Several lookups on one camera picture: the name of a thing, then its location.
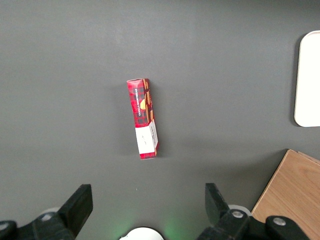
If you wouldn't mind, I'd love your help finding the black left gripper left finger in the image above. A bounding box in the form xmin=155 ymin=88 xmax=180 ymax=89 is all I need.
xmin=56 ymin=183 xmax=94 ymax=239

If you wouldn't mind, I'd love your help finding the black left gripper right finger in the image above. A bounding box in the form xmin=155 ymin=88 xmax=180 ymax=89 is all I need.
xmin=204 ymin=182 xmax=230 ymax=229

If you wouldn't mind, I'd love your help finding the red plaid cookie box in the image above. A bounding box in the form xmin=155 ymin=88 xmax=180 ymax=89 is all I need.
xmin=126 ymin=78 xmax=160 ymax=161

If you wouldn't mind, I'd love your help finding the cream plastic tray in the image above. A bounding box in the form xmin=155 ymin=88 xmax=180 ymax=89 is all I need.
xmin=293 ymin=30 xmax=320 ymax=128

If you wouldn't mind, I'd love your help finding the wooden drawer cabinet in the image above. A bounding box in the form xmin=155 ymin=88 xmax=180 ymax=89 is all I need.
xmin=250 ymin=149 xmax=320 ymax=240

